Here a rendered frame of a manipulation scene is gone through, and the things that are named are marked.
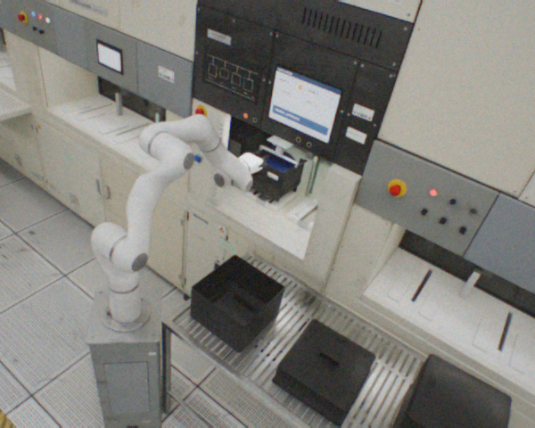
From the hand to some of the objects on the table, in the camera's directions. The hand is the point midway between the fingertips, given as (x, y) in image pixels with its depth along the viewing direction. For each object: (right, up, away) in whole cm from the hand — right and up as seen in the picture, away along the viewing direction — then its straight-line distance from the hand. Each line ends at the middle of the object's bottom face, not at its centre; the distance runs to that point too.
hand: (261, 155), depth 204 cm
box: (+61, -109, -56) cm, 137 cm away
